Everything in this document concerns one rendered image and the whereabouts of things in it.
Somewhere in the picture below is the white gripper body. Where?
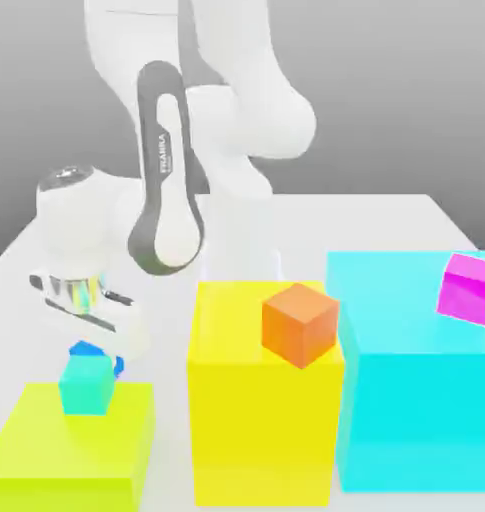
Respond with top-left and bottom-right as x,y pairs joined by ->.
41,294 -> 153,362

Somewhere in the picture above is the small blue cube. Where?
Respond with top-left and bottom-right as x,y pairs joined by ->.
68,339 -> 126,380

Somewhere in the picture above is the small teal cube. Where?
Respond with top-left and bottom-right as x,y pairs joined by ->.
57,354 -> 118,417

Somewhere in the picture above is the small orange cube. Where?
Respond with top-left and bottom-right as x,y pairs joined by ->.
260,282 -> 342,370

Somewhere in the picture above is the small magenta cube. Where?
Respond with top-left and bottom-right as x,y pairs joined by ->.
435,252 -> 485,328

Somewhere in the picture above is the large lime box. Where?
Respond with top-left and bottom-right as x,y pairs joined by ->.
0,381 -> 156,512

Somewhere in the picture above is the large yellow box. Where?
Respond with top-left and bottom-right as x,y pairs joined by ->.
186,279 -> 346,510

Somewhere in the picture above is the large cyan box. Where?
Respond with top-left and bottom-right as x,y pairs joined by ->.
325,249 -> 485,494

